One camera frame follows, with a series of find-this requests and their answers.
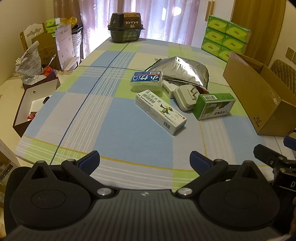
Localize white carved chair back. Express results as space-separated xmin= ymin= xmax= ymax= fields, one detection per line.
xmin=20 ymin=23 xmax=46 ymax=51

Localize silver foil pouch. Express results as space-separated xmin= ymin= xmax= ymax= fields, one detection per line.
xmin=146 ymin=56 xmax=209 ymax=89

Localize quilted brown chair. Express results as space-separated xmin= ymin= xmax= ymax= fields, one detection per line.
xmin=270 ymin=59 xmax=296 ymax=94

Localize purple sheer curtain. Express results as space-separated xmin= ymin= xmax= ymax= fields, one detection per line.
xmin=53 ymin=0 xmax=200 ymax=57

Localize green medicine box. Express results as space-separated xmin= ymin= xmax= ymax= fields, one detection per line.
xmin=193 ymin=93 xmax=236 ymax=121

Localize wall power sockets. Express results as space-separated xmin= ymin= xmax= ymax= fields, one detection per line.
xmin=285 ymin=47 xmax=295 ymax=61

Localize dark green instant noodle bowl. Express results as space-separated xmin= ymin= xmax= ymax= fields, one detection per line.
xmin=108 ymin=12 xmax=144 ymax=43

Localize small white medicine box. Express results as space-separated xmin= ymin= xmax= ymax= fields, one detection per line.
xmin=162 ymin=80 xmax=179 ymax=99

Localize white power adapter plug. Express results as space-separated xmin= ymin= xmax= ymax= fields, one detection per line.
xmin=174 ymin=84 xmax=199 ymax=111

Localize blue label clear plastic box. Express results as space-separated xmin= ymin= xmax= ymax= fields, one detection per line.
xmin=130 ymin=71 xmax=163 ymax=92

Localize pink white cardboard box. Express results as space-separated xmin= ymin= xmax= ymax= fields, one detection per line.
xmin=55 ymin=25 xmax=82 ymax=70

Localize wooden door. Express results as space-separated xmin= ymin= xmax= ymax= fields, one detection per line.
xmin=231 ymin=0 xmax=287 ymax=66

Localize brown cardboard box left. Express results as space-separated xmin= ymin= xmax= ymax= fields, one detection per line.
xmin=32 ymin=33 xmax=61 ymax=70

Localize brown cardboard box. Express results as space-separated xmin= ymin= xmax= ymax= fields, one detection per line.
xmin=32 ymin=33 xmax=61 ymax=70
xmin=223 ymin=52 xmax=296 ymax=137

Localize long white medicine box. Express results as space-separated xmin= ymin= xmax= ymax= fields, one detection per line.
xmin=135 ymin=89 xmax=187 ymax=135

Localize crinkled white plastic bag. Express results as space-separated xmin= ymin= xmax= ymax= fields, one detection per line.
xmin=16 ymin=41 xmax=44 ymax=85

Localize stack of green tissue boxes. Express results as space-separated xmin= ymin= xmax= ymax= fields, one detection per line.
xmin=201 ymin=16 xmax=251 ymax=62

